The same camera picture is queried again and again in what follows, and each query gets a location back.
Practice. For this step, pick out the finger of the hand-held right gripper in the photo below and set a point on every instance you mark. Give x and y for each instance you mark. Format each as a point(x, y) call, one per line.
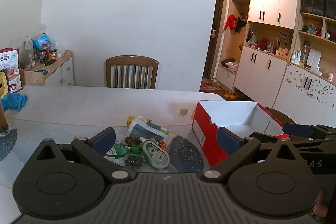
point(298, 130)
point(267, 138)

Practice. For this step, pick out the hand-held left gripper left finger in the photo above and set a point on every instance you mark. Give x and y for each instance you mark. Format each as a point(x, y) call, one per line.
point(105, 138)

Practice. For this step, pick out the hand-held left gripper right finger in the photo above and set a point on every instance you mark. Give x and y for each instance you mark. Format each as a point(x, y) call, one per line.
point(231, 140)

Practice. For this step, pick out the green snack packet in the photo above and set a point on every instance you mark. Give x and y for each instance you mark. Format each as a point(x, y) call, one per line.
point(118, 151)

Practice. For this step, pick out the red shoe box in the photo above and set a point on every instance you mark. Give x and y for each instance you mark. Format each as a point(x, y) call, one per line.
point(207, 119)

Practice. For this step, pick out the white and blue pouch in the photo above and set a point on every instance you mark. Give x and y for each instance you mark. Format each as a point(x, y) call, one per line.
point(144, 130)

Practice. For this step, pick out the grey-green correction tape dispenser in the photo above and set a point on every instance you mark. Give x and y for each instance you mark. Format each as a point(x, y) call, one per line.
point(156, 157)

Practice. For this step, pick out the wooden chair with curved back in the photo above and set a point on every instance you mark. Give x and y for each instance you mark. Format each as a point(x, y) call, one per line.
point(278, 115)

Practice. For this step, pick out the brown woven bundle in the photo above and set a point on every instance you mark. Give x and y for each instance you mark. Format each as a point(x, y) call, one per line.
point(132, 140)

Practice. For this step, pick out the white sticker-covered cabinet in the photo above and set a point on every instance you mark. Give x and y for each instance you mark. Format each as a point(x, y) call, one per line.
point(302, 98)

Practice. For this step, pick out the dark fuzzy pad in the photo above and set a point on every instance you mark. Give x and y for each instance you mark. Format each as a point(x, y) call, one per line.
point(135, 160)

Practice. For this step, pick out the dark speckled placemat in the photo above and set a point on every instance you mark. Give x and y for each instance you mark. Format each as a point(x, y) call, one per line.
point(186, 155)

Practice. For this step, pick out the small red white toy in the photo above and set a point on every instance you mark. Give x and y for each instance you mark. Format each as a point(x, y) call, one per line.
point(162, 145)

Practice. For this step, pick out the grey plush slippers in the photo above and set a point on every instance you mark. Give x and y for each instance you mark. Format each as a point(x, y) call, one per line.
point(215, 83)

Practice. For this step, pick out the red patterned rug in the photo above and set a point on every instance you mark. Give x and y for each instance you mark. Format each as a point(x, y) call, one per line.
point(207, 85)

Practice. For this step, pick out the white lower cabinet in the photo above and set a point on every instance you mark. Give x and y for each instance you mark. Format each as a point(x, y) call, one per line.
point(260, 77)

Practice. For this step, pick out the white plastic container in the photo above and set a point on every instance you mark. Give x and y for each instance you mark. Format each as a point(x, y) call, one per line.
point(313, 58)

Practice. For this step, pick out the wooden slat-back chair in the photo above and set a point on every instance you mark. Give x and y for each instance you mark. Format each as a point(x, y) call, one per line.
point(131, 61)

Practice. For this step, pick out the wood and white sideboard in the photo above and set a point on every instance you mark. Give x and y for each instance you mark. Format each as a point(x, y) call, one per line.
point(56, 69)

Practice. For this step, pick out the dark round coaster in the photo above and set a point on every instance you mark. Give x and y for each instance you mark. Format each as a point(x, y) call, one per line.
point(8, 146)

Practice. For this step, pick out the blue cloth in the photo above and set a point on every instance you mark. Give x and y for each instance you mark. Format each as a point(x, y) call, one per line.
point(14, 102)

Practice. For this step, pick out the jar with orange label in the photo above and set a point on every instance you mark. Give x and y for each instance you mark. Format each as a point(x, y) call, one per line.
point(53, 55)

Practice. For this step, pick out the glass of brown drink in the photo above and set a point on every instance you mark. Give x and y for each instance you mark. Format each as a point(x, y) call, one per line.
point(4, 121)

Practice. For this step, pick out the dark glass jar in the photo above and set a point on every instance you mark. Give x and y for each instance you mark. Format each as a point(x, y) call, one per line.
point(42, 56)

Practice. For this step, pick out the blue globe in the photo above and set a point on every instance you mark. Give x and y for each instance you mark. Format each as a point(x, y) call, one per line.
point(42, 41)

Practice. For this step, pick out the red hanging cloth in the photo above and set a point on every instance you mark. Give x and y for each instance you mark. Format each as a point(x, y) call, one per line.
point(230, 23)

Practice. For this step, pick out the red snack bag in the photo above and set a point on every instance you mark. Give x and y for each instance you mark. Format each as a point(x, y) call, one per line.
point(10, 69)

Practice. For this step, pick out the black hanging bag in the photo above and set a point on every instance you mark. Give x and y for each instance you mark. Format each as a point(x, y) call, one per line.
point(241, 23)

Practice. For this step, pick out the white upper cabinet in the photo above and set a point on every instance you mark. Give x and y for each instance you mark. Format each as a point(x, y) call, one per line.
point(270, 1)

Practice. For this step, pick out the dark brown door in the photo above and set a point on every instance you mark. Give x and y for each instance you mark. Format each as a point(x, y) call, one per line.
point(216, 8)

